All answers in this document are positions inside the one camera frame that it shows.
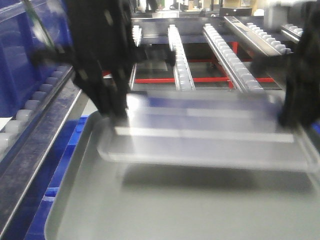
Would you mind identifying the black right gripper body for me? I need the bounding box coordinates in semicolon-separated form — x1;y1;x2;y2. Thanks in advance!
251;2;320;128

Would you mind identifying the far left roller track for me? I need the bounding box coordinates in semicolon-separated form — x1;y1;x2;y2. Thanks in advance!
0;65;71;159

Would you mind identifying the right steel divider rail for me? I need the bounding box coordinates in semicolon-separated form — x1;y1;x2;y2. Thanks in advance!
224;16;281;56

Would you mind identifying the red steel floor frame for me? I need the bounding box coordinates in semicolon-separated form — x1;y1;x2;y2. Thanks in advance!
102;41;275;89

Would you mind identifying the blue crate under trays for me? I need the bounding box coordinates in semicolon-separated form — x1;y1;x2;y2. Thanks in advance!
24;115;88;240

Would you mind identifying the far right roller track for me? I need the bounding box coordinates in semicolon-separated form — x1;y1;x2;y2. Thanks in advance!
281;23;304;44

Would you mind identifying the large blue bin at left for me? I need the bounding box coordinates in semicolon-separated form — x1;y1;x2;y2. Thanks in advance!
0;0;72;118

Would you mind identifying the middle roller track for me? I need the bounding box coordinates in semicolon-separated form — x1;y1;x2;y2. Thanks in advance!
168;24;196;92

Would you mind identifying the small silver metal tray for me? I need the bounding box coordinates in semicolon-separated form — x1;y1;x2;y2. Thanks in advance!
97;91;320;173

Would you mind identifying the large grey serving tray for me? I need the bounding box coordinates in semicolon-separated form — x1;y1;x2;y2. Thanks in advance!
44;112;320;240

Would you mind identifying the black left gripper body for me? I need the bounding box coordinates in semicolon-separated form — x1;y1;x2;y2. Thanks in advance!
31;0;145;117

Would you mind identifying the roller track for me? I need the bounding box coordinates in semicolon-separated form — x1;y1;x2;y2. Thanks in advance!
246;22;292;55
0;65;71;159
203;23;264;94
281;23;304;44
168;24;196;92
132;25;142;47

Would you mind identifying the green cable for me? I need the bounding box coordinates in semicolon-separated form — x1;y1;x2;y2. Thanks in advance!
23;0;56;50

